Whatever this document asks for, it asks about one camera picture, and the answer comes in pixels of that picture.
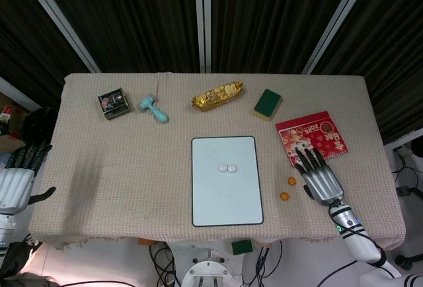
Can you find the dark cloth bundle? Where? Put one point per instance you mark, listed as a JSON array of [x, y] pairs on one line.
[[16, 267]]

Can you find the orange round token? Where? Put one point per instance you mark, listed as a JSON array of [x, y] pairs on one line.
[[291, 181], [284, 196]]

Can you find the white stand frame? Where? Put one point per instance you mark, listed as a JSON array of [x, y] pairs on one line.
[[404, 139]]

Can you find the black power adapter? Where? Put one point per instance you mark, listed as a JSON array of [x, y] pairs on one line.
[[408, 191]]

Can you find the gold biscuit package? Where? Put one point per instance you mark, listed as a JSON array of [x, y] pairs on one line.
[[216, 97]]

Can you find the small green sponge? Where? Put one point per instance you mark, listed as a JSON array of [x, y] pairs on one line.
[[242, 246]]

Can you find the green yellow sponge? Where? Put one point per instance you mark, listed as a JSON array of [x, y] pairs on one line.
[[267, 103]]

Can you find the white vertical frame post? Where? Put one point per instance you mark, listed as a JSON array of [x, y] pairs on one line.
[[202, 19]]

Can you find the red festive envelope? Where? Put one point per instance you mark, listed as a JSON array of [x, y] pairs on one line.
[[314, 131]]

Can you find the black caster wheel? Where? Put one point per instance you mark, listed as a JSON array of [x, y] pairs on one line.
[[406, 261]]

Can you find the white slanted frame post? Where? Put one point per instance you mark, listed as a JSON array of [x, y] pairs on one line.
[[62, 19], [337, 22]]

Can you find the black curtain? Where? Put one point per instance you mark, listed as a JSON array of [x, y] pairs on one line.
[[138, 19]]

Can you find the teal toy hammer massager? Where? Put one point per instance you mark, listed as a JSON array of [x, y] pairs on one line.
[[153, 110]]

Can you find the black fuzzy object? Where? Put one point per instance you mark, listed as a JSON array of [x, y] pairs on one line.
[[38, 123]]

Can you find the white round token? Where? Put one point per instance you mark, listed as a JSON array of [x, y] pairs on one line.
[[232, 168], [221, 168]]

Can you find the white rectangular board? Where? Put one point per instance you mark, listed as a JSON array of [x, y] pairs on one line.
[[224, 201]]

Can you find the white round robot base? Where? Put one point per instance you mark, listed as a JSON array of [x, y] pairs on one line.
[[207, 272]]

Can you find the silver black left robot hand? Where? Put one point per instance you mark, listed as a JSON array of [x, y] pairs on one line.
[[13, 188]]

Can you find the black printed tin box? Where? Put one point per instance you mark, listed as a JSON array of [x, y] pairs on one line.
[[114, 103]]

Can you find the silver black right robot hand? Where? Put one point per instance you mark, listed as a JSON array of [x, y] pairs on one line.
[[322, 181]]

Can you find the red white box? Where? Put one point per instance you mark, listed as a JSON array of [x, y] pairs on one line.
[[6, 115]]

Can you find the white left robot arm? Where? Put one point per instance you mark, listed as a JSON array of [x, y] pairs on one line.
[[5, 225]]

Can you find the beige waffle tablecloth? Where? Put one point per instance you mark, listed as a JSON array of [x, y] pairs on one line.
[[132, 174]]

